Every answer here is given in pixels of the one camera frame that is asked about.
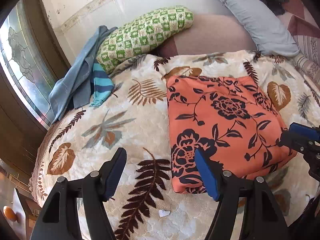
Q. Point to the blue turquoise striped garment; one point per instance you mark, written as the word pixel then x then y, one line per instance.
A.
pixel 101 85

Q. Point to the orange black floral garment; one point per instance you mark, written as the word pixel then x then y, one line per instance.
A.
pixel 231 120

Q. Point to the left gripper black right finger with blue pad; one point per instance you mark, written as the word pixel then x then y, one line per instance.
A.
pixel 262 218

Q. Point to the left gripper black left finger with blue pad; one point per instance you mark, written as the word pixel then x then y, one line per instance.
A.
pixel 59 217

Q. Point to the grey-blue knit sweater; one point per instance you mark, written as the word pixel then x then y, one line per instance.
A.
pixel 74 89

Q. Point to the pink quilted mattress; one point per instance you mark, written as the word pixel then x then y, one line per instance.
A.
pixel 208 34

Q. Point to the cream leaf pattern blanket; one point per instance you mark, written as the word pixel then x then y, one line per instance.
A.
pixel 135 117

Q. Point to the light blue pillow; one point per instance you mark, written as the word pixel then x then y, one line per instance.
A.
pixel 268 33

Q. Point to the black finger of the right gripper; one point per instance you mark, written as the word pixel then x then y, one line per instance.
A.
pixel 300 138

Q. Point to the stained glass window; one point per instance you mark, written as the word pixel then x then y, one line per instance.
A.
pixel 24 66

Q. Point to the green white checkered pillow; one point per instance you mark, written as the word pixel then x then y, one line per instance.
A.
pixel 142 35

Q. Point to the striped floral bed sheet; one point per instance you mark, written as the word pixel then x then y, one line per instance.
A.
pixel 307 61

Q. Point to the small white paper scrap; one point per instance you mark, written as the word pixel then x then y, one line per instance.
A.
pixel 163 213

